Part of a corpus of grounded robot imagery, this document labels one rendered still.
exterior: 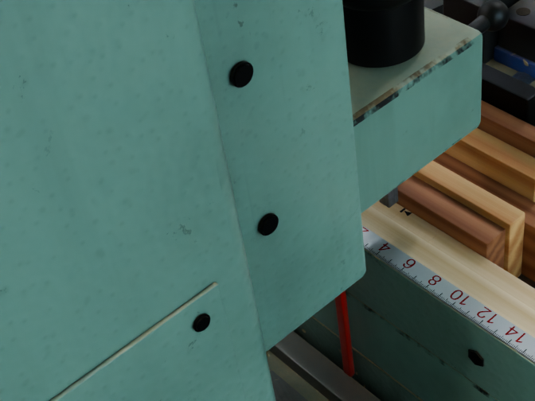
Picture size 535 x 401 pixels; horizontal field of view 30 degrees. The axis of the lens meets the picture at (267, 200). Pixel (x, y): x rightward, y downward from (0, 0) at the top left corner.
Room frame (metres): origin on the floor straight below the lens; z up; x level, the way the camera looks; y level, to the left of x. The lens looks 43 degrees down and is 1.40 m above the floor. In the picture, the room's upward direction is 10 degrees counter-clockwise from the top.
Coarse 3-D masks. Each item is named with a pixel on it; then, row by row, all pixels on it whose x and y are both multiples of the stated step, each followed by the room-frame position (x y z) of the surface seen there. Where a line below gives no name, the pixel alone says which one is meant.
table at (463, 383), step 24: (336, 312) 0.45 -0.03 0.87; (360, 312) 0.43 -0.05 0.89; (360, 336) 0.43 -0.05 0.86; (384, 336) 0.41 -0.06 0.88; (408, 336) 0.40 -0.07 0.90; (384, 360) 0.42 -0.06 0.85; (408, 360) 0.40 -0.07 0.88; (432, 360) 0.38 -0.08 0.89; (408, 384) 0.40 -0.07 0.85; (432, 384) 0.38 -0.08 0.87; (456, 384) 0.36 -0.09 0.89
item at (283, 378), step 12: (276, 360) 0.47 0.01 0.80; (276, 372) 0.46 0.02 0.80; (288, 372) 0.46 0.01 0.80; (276, 384) 0.45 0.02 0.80; (288, 384) 0.45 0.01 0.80; (300, 384) 0.45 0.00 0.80; (276, 396) 0.44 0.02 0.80; (288, 396) 0.44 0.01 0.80; (300, 396) 0.44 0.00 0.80; (312, 396) 0.44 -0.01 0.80; (324, 396) 0.43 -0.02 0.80
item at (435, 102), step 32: (448, 32) 0.47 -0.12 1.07; (352, 64) 0.46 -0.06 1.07; (416, 64) 0.45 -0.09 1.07; (448, 64) 0.45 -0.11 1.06; (480, 64) 0.46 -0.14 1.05; (352, 96) 0.43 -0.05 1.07; (384, 96) 0.42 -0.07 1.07; (416, 96) 0.43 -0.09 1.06; (448, 96) 0.45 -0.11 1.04; (480, 96) 0.47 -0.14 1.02; (384, 128) 0.42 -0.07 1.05; (416, 128) 0.43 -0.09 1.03; (448, 128) 0.45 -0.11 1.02; (384, 160) 0.42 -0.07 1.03; (416, 160) 0.43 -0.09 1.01; (384, 192) 0.42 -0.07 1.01
